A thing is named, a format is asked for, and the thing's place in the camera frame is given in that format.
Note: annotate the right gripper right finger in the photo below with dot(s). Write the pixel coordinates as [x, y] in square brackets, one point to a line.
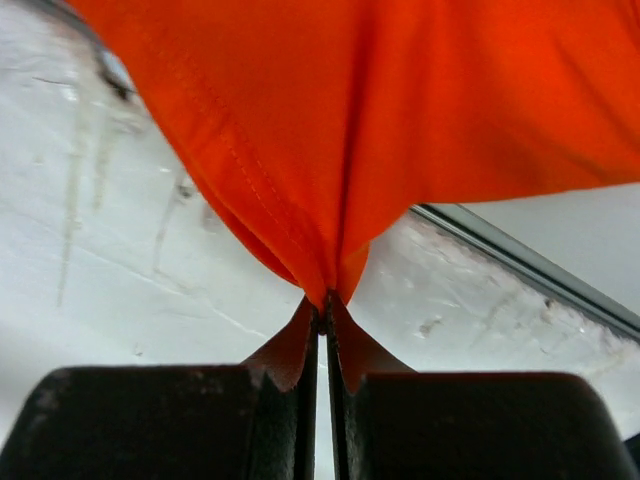
[392, 422]

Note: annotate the orange t shirt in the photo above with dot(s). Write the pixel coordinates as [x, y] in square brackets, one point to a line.
[310, 127]

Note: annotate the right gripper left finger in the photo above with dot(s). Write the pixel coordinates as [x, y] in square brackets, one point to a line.
[251, 420]

